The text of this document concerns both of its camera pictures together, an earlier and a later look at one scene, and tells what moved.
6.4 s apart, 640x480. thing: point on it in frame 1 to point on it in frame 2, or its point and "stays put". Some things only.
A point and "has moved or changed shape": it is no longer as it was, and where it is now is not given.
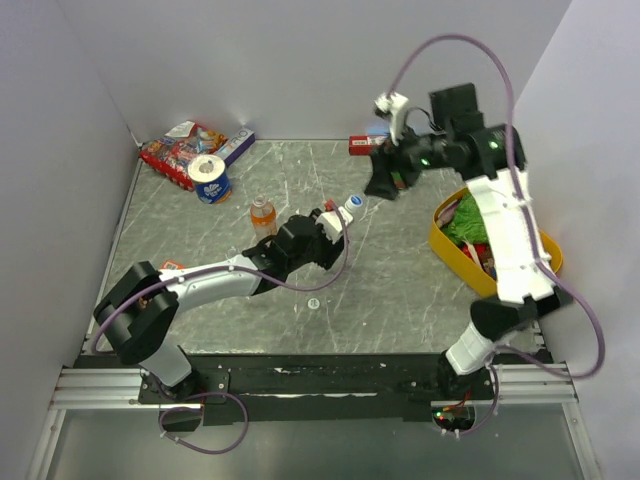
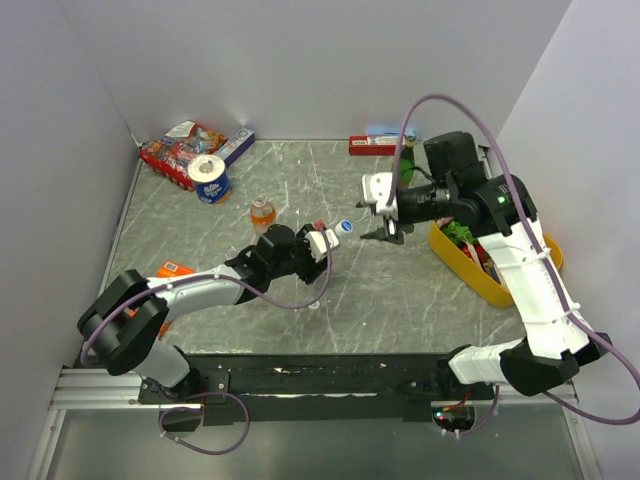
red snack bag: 172,155 stays put
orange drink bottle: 263,218 stays put
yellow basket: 442,245 stays put
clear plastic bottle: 360,209 to 344,226
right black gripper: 385,157 to 397,237
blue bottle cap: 354,202 has moved or changed shape
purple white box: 236,145 stays put
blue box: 378,130 stays put
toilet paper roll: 208,173 stays put
